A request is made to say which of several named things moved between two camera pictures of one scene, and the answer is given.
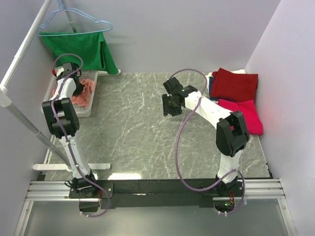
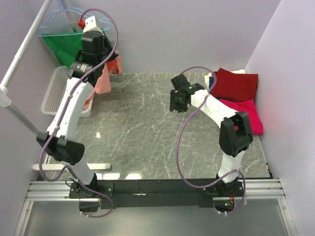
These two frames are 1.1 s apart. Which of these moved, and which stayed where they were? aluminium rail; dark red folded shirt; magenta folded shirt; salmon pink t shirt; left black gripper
Moved: salmon pink t shirt; left black gripper
Stayed: dark red folded shirt; magenta folded shirt; aluminium rail
